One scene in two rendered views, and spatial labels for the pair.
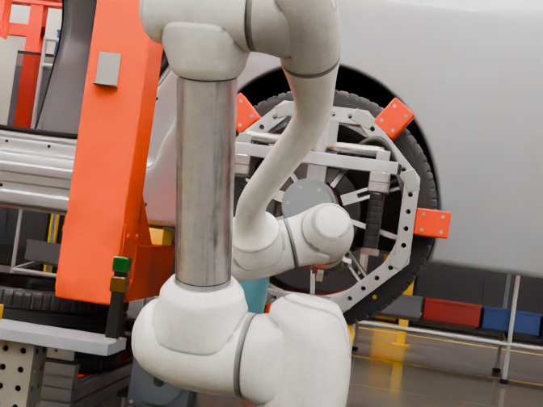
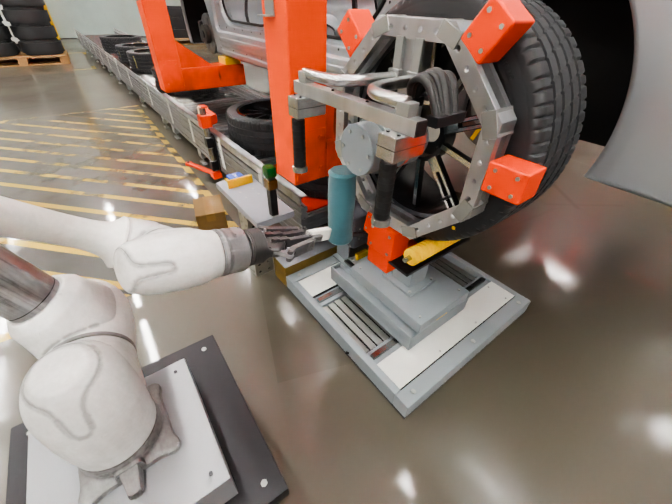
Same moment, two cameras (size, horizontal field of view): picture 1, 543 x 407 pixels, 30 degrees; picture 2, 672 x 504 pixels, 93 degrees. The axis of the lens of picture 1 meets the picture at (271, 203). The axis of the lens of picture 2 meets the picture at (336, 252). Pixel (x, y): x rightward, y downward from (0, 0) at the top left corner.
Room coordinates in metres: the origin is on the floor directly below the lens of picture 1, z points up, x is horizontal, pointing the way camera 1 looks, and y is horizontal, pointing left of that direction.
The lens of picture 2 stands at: (1.92, -0.61, 1.15)
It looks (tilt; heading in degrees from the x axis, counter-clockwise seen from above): 38 degrees down; 44
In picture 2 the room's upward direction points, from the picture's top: 2 degrees clockwise
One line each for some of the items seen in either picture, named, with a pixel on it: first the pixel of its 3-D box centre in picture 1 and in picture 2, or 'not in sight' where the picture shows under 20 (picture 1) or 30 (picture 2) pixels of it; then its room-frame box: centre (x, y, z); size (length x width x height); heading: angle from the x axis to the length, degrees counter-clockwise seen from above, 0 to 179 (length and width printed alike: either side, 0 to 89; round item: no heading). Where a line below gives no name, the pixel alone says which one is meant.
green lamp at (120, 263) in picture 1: (122, 264); (269, 171); (2.54, 0.35, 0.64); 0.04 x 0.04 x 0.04; 83
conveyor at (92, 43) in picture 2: not in sight; (124, 54); (4.06, 7.27, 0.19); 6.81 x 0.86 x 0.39; 83
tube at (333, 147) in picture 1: (357, 140); (412, 74); (2.55, -0.19, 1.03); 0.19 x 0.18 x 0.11; 173
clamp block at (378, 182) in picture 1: (379, 182); (401, 143); (2.46, -0.25, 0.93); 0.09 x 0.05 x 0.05; 173
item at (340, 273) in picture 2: not in sight; (395, 287); (2.86, -0.08, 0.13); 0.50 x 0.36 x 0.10; 83
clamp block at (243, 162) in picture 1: (242, 165); (307, 104); (2.51, 0.08, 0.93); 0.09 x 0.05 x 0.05; 173
